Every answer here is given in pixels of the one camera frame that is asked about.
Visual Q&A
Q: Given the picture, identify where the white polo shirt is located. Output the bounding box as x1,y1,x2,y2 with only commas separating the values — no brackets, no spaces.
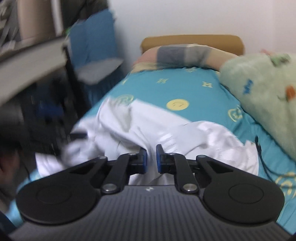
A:
36,98,259,185

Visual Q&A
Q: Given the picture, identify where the person's left hand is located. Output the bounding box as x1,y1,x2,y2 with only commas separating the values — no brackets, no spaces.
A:
1,150,20,193

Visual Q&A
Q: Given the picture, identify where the teal patterned bed sheet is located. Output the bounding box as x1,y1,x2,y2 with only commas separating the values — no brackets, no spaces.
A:
4,67,296,237

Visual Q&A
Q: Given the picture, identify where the green fleece blanket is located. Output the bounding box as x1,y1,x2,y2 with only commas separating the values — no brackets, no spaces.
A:
220,53,295,159

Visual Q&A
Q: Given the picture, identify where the grey seat cushion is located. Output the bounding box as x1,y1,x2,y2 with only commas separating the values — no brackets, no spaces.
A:
76,58,123,85

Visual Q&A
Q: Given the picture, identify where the white dark-edged table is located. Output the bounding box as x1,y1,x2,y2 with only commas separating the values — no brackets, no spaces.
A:
1,36,66,104

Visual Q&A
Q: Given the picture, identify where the blue covered chair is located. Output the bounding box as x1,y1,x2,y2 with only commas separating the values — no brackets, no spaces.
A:
69,9,123,106

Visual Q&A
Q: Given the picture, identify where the striped pillow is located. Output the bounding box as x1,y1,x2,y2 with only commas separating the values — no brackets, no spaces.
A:
132,44,237,73

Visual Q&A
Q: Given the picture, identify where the tan headboard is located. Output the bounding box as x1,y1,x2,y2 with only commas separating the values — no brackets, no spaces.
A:
140,35,245,56

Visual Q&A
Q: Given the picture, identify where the black cable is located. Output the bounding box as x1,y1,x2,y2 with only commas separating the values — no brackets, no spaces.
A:
254,136,282,183

